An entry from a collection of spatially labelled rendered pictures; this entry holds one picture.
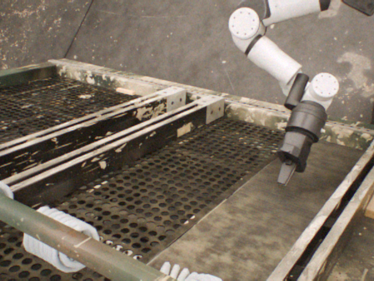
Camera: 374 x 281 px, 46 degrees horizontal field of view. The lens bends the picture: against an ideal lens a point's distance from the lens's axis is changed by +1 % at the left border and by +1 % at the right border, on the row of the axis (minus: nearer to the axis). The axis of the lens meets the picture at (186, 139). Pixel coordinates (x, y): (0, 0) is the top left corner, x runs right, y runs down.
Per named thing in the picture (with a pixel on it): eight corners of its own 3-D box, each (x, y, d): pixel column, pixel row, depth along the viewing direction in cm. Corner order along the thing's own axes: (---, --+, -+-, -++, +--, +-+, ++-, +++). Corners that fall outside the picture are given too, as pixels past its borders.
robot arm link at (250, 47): (275, 81, 111) (217, 36, 115) (280, 81, 121) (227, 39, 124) (302, 47, 108) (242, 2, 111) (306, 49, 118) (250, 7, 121)
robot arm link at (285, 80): (327, 101, 118) (288, 71, 121) (339, 88, 110) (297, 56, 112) (313, 118, 117) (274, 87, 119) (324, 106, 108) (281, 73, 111)
